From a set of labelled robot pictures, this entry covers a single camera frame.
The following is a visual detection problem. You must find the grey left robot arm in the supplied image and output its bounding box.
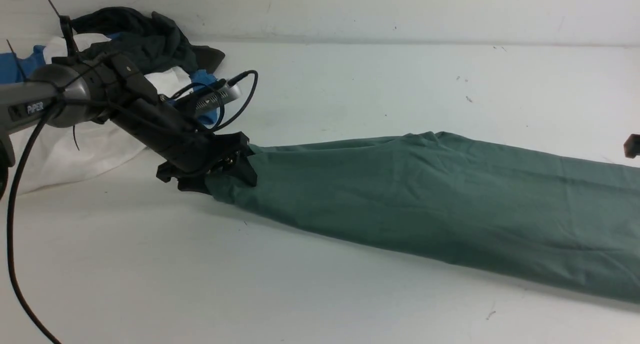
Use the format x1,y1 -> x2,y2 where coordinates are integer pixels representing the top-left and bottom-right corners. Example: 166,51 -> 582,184
1,16 -> 258,194

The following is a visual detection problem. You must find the black camera cable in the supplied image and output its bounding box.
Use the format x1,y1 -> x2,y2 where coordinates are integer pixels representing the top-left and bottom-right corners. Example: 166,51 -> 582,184
170,70 -> 260,133

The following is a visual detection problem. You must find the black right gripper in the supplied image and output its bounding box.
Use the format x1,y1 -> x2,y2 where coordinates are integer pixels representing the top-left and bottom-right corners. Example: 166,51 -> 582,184
623,134 -> 640,158

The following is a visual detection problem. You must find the blue crumpled shirt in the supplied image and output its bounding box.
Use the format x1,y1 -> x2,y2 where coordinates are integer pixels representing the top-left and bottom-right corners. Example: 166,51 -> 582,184
1,52 -> 220,134

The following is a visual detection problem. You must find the green long-sleeve shirt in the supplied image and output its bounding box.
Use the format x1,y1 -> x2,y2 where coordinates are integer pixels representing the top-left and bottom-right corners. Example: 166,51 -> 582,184
205,132 -> 640,304

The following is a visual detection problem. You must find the white crumpled shirt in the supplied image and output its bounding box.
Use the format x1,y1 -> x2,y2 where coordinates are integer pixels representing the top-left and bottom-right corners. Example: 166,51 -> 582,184
10,33 -> 191,195

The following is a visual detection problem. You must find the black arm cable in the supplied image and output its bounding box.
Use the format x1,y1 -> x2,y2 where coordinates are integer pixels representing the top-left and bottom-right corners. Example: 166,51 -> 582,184
6,104 -> 63,344

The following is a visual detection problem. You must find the dark grey crumpled garment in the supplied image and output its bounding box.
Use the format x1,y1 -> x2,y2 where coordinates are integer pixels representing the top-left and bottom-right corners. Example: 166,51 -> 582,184
71,6 -> 226,75

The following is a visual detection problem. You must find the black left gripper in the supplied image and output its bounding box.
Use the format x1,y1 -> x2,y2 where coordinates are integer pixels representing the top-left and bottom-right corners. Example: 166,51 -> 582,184
110,99 -> 258,194

